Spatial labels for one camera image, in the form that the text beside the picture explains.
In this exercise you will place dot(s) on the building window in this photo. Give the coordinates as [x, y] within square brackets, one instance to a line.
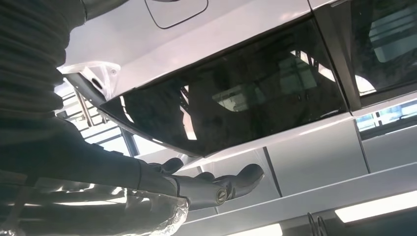
[104, 136]

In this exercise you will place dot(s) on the silver car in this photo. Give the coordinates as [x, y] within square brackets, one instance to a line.
[228, 29]

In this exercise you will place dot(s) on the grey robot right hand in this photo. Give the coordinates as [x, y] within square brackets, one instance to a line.
[81, 163]

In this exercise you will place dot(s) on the ceiling strip light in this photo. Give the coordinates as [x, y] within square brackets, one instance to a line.
[257, 231]
[374, 206]

